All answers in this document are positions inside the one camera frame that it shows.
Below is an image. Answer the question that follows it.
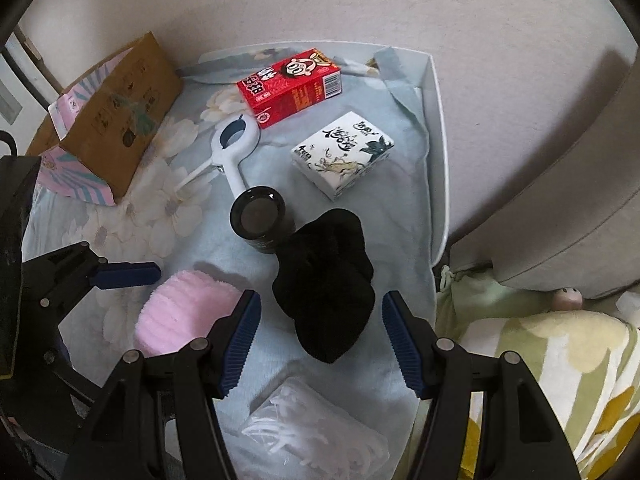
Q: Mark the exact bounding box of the grey sofa cushion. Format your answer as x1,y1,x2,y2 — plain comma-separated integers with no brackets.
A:
450,45,640,301

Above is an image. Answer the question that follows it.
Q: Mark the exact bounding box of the pink fluffy towel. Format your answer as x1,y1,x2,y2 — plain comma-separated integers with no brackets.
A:
134,270,246,356

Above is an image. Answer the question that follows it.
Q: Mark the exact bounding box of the white printed box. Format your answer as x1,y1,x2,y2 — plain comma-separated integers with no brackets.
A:
291,110,396,202

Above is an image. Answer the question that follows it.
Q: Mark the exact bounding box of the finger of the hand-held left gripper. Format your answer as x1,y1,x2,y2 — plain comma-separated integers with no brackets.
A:
22,242,162,326

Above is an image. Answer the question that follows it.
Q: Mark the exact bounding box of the black cylindrical jar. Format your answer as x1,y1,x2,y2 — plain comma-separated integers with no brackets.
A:
229,186,293,255

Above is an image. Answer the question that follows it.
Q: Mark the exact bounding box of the green yellow floral blanket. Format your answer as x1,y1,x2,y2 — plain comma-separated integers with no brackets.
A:
410,265,640,480

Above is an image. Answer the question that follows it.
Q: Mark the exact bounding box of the brown cardboard box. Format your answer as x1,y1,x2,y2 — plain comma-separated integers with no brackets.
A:
25,31,183,207

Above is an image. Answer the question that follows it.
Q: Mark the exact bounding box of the white small table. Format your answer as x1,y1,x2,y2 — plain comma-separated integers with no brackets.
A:
200,45,453,268

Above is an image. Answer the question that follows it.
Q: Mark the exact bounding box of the red drink carton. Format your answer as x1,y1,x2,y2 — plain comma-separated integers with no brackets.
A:
236,48,344,129

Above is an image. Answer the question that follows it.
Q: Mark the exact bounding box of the white plastic clip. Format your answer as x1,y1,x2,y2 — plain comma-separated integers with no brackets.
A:
172,114,262,198

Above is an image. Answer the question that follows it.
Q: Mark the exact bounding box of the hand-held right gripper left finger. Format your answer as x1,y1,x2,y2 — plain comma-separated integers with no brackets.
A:
65,290,263,480

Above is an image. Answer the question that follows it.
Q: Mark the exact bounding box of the clear plastic bag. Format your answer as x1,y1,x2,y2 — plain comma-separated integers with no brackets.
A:
240,376,390,480

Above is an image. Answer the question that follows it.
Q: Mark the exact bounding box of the blue floral cloth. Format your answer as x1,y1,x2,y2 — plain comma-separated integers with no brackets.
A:
20,45,436,480

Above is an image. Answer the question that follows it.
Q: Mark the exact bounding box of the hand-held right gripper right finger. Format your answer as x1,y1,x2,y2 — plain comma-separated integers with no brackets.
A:
381,290,583,480

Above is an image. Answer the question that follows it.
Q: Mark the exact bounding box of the small pink toy figure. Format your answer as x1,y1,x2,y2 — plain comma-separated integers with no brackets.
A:
552,286,583,311

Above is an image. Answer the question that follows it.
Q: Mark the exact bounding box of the white window frame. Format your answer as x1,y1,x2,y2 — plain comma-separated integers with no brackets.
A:
0,25,51,126

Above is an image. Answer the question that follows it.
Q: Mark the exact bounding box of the black sock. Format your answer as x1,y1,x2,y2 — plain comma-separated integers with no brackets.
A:
271,208,376,365

